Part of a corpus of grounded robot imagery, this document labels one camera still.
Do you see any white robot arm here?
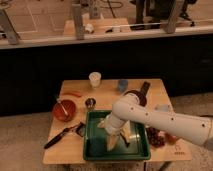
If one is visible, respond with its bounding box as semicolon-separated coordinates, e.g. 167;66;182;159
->
105;93;213;151

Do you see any purple bowl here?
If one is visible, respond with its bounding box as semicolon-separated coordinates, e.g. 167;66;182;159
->
124;90;147;107

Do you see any red bowl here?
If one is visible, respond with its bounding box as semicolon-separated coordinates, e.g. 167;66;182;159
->
52;100;76;122

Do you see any wooden spoon in bowl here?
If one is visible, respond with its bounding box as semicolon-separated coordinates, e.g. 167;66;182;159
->
55;97;70;117

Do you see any green plastic tray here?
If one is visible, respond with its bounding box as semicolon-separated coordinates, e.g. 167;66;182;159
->
83;110;151;161

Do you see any small metal cup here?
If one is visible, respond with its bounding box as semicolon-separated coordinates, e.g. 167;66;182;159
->
85;98;96;110

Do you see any bunch of dark grapes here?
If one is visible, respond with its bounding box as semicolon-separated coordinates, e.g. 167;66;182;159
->
146;127;165;148

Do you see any blue plastic cup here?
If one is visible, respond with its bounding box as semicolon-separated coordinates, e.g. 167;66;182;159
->
117;79;128;92

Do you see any orange carrot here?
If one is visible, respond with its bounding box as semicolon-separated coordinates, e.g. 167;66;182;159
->
62;91;82;98

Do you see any dark brown rectangular block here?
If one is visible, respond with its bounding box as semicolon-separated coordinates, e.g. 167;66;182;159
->
140;82;150;95

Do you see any orange fruit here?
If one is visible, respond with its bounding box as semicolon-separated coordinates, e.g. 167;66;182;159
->
165;133;179;144

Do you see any white plastic cup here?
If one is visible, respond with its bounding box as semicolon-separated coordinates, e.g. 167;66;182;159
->
89;72;101;88

